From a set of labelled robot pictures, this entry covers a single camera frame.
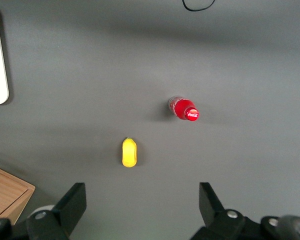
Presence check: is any wooden drawer cabinet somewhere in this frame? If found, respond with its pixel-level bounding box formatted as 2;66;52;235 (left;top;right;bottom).
0;163;37;226

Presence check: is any yellow lemon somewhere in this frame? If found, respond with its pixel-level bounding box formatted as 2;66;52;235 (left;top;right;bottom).
121;136;139;168

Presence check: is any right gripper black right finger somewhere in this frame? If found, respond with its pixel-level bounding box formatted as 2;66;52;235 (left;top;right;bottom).
189;181;263;240

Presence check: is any red cola bottle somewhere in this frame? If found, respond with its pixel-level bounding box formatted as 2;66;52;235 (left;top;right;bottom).
167;94;200;123

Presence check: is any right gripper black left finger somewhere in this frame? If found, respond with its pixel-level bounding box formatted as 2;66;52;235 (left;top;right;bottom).
24;182;88;240

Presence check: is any thin black looped cable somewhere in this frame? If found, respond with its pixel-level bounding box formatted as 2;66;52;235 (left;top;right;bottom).
181;0;216;12

